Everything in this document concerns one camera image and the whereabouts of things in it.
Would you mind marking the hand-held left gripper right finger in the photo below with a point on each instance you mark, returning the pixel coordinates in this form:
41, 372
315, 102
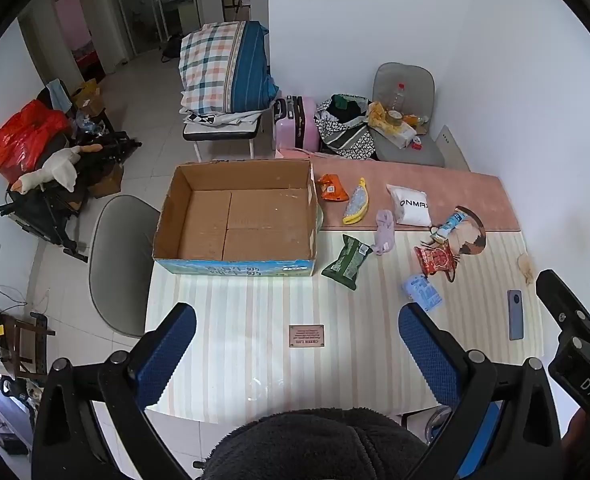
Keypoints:
427, 355

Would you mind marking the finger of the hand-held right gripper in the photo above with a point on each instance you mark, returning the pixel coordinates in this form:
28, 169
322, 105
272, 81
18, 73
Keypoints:
557, 292

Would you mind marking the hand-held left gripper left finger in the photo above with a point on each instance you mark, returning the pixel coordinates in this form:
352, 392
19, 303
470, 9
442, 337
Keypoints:
167, 355

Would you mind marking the light blue tissue pack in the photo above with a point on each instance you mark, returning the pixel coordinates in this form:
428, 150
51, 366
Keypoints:
422, 292

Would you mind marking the red snack packet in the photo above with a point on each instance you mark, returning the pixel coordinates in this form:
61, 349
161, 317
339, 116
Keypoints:
437, 259

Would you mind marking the green snack packet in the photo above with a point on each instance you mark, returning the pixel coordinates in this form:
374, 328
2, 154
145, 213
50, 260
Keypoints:
347, 260

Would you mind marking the blue white tube packet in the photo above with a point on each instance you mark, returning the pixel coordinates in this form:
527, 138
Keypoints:
450, 224

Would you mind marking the purple sock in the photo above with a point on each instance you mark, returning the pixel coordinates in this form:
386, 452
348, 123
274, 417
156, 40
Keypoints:
384, 232

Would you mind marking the white soft pack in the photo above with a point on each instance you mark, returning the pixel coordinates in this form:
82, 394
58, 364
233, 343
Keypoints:
410, 205

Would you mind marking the yellow banana-shaped pouch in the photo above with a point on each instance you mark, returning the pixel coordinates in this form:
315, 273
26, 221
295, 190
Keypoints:
357, 205

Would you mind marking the orange snack packet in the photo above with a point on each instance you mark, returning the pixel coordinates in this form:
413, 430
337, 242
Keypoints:
332, 189

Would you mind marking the grey smartphone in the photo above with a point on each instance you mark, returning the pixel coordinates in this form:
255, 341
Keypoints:
515, 315

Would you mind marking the striped tablecloth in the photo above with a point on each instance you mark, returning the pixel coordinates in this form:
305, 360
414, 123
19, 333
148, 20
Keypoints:
255, 310

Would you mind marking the grey shell chair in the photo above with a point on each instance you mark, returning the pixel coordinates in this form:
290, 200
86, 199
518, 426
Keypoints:
120, 260

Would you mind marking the brown label tag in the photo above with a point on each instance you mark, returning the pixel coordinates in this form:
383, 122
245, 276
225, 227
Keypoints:
306, 335

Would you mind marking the dark fleece clothing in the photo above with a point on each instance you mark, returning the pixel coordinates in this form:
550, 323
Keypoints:
315, 445

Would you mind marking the dark wooden chair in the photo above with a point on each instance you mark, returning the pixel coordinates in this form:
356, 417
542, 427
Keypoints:
25, 330

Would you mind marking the white perforated panel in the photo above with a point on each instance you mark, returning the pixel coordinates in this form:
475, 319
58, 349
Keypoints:
450, 144

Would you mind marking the small brown cardboard box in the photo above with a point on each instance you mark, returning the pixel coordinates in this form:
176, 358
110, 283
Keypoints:
107, 181

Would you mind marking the black folded stroller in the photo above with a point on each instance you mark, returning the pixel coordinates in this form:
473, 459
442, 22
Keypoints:
50, 210

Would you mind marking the pink mat with cat print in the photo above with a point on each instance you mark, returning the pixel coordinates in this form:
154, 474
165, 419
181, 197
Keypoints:
375, 170

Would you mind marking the small red box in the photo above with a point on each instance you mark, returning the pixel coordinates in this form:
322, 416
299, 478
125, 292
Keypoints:
417, 144

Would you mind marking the white goose plush toy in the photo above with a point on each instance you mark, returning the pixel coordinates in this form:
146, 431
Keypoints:
60, 165

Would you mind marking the white wipes pack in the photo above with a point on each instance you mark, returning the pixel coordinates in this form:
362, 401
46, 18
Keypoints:
400, 134

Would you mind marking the black white patterned bag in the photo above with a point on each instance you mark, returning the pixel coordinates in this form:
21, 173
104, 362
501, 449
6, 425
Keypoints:
345, 135

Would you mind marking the brown tape roll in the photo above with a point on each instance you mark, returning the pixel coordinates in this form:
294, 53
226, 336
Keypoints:
394, 117

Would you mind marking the yellow plastic bag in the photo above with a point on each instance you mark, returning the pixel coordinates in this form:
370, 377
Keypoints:
376, 112

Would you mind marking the clear plastic bottle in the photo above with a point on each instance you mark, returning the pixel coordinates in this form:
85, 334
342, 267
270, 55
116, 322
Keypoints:
397, 97

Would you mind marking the pink suitcase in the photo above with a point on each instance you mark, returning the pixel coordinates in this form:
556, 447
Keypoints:
292, 127

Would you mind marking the red plastic bag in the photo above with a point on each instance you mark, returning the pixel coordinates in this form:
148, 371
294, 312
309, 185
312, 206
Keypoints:
25, 135

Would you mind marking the grey cushioned chair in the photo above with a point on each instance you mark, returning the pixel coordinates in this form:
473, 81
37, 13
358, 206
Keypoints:
405, 77

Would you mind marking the cardboard box with yellow tape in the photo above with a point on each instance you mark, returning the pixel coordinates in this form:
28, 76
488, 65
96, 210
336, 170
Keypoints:
89, 99

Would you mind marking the light blue towel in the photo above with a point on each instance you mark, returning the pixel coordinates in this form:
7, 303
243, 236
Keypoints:
58, 94

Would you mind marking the plaid quilt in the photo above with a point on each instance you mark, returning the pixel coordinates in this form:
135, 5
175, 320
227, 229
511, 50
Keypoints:
215, 65

